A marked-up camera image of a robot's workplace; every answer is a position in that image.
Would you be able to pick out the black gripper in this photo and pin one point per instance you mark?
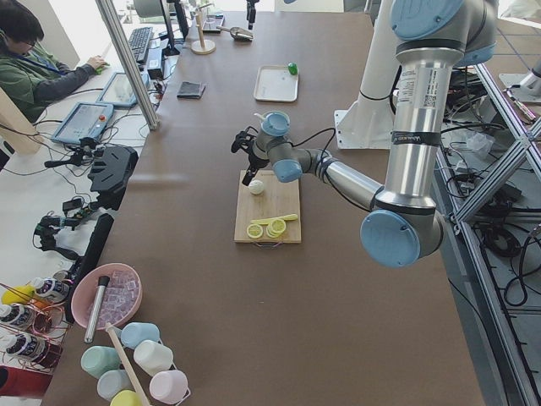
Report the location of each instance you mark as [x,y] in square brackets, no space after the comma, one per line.
[255,159]

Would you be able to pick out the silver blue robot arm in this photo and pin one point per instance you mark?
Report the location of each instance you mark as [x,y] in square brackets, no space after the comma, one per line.
[402,223]

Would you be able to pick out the pink bowl with cubes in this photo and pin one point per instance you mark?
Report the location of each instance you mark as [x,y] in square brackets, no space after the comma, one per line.
[121,300]

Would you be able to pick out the wooden cutting board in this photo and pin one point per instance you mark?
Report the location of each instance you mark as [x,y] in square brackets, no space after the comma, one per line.
[277,199]

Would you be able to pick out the yellow plastic knife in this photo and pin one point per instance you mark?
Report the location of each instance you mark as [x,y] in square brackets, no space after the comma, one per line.
[268,220]

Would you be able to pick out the single lemon slice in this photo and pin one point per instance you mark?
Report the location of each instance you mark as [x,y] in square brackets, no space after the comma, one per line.
[254,231]

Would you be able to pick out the stacked lemon slices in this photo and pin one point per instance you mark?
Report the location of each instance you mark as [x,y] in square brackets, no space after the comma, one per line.
[275,229]

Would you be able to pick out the cream rabbit tray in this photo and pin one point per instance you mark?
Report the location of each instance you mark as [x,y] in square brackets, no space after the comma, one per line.
[276,83]

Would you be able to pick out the grey folded cloth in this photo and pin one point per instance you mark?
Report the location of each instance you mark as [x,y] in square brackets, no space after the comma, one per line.
[191,90]

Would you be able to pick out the green lime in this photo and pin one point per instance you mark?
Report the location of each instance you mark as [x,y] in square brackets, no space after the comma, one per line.
[292,68]

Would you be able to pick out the wooden paper towel stand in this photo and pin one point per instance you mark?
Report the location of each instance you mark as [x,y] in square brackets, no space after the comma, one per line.
[202,46]

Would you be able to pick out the black headset device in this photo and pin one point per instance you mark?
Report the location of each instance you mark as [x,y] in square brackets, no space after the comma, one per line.
[110,172]

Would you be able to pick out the metal scoop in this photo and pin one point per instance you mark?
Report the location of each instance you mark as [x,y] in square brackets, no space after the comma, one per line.
[237,33]

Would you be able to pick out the blue teach pendant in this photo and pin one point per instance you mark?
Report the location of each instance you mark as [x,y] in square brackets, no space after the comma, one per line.
[118,92]
[85,120]

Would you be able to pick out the black keyboard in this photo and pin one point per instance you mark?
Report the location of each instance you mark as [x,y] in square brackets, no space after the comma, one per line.
[138,42]

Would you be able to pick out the light blue cup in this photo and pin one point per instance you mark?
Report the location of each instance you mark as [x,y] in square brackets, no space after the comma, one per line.
[135,333]

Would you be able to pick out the white cup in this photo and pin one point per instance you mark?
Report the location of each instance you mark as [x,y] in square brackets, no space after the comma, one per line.
[153,357]

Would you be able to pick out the pink cup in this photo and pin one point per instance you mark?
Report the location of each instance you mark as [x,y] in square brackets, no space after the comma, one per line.
[170,386]

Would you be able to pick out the seated person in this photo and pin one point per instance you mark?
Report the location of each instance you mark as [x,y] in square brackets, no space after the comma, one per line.
[31,77]

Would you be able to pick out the mint green cup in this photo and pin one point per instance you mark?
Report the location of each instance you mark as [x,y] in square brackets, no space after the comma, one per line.
[97,360]

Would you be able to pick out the grey blue cup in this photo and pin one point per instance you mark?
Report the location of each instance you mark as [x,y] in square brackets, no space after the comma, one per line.
[112,382]

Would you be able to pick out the pale yellow cup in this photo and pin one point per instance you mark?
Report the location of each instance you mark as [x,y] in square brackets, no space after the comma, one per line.
[126,398]

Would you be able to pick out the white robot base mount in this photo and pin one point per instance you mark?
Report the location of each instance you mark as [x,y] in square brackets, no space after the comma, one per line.
[368,122]

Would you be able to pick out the wooden rack post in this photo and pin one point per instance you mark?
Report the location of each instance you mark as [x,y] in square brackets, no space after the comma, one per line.
[109,328]

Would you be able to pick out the aluminium frame post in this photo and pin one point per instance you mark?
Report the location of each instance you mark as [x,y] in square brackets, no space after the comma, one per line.
[120,42]

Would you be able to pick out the copper wire bottle rack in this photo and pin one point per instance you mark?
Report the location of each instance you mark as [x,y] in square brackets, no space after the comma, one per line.
[32,329]

